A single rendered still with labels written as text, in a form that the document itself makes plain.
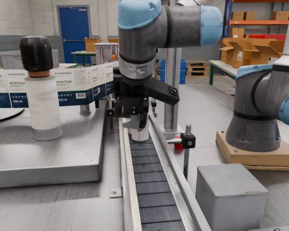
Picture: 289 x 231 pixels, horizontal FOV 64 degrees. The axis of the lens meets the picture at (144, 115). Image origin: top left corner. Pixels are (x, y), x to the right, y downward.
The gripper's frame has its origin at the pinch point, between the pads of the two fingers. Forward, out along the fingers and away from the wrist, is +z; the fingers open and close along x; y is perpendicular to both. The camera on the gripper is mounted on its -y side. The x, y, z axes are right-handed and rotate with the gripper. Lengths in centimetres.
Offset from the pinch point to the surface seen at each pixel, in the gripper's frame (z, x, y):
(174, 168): -15.7, 21.8, -2.8
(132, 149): 3.3, 5.1, 2.7
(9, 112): 20, -27, 49
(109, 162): 9.0, 5.2, 9.2
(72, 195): 1.9, 17.7, 17.5
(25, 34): 369, -708, 295
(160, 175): -3.4, 16.9, -2.5
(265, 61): 71, -128, -133
